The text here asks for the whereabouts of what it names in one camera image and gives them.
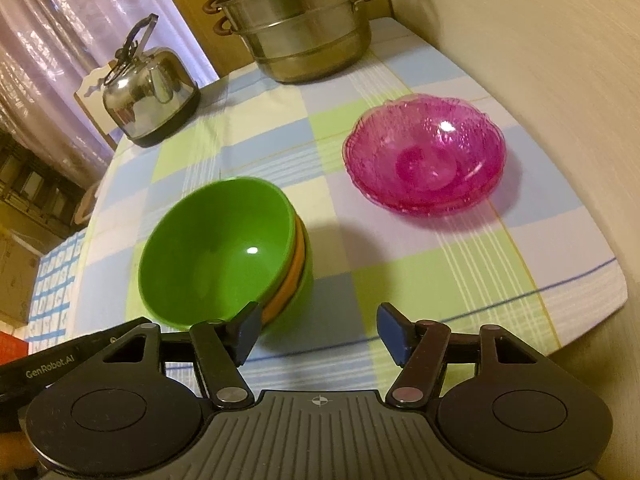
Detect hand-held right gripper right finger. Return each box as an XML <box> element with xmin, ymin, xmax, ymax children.
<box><xmin>376</xmin><ymin>302</ymin><xmax>543</xmax><ymax>409</ymax></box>

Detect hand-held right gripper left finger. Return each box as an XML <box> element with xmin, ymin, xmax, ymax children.
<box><xmin>102</xmin><ymin>301</ymin><xmax>263</xmax><ymax>409</ymax></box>

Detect green plastic bowl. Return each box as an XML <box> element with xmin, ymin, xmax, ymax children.
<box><xmin>138</xmin><ymin>176</ymin><xmax>301</xmax><ymax>329</ymax></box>
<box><xmin>260</xmin><ymin>232</ymin><xmax>315</xmax><ymax>334</ymax></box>

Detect orange plastic bowl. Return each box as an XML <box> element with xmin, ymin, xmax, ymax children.
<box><xmin>259</xmin><ymin>214</ymin><xmax>307</xmax><ymax>326</ymax></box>

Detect person's left hand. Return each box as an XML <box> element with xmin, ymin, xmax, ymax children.
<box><xmin>0</xmin><ymin>432</ymin><xmax>40</xmax><ymax>477</ymax></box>

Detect red crate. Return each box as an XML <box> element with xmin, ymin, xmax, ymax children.
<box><xmin>0</xmin><ymin>330</ymin><xmax>29</xmax><ymax>367</ymax></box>

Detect checked tablecloth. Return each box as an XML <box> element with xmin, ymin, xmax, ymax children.
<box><xmin>70</xmin><ymin>16</ymin><xmax>630</xmax><ymax>396</ymax></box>

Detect blue patterned cloth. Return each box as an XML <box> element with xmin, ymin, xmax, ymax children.
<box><xmin>26</xmin><ymin>231</ymin><xmax>90</xmax><ymax>352</ymax></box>

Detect cardboard box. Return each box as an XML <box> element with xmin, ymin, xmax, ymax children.
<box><xmin>0</xmin><ymin>232</ymin><xmax>42</xmax><ymax>327</ymax></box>

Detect woven basket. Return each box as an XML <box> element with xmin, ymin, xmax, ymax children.
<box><xmin>74</xmin><ymin>184</ymin><xmax>100</xmax><ymax>227</ymax></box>

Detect dark wooden shelf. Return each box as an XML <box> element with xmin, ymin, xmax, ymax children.
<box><xmin>0</xmin><ymin>130</ymin><xmax>87</xmax><ymax>242</ymax></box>

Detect stainless steel kettle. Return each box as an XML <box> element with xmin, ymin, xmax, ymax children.
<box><xmin>101</xmin><ymin>14</ymin><xmax>202</xmax><ymax>149</ymax></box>

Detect stainless steel steamer pot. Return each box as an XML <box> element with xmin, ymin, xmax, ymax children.
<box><xmin>202</xmin><ymin>0</ymin><xmax>391</xmax><ymax>85</ymax></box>

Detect pale purple curtain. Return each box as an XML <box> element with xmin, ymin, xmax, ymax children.
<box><xmin>0</xmin><ymin>0</ymin><xmax>222</xmax><ymax>188</ymax></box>

